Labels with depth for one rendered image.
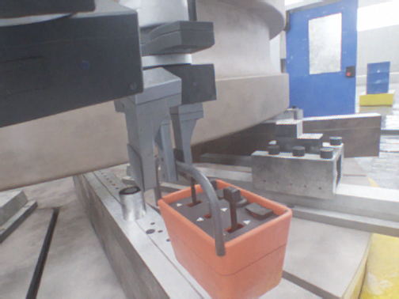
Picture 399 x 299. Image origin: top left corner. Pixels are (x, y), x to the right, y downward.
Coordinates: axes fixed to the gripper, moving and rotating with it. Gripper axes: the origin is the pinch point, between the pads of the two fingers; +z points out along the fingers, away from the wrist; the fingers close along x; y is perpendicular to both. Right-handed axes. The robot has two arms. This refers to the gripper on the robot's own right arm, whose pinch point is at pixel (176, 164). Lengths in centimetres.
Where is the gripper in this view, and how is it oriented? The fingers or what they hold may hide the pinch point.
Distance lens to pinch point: 37.4
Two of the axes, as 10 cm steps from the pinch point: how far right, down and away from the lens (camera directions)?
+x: -8.4, 2.1, -5.0
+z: 1.1, 9.7, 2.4
